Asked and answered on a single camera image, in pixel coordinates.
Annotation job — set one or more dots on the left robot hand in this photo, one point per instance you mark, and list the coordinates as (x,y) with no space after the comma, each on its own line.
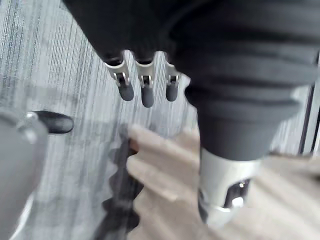
(225,50)

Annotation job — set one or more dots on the white bed sheet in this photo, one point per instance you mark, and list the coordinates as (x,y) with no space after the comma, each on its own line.
(170,180)

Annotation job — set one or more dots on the dark left robot foot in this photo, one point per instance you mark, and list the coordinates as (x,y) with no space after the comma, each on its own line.
(56,123)

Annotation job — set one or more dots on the silver left robot leg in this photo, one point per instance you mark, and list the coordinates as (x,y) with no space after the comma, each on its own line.
(17,162)

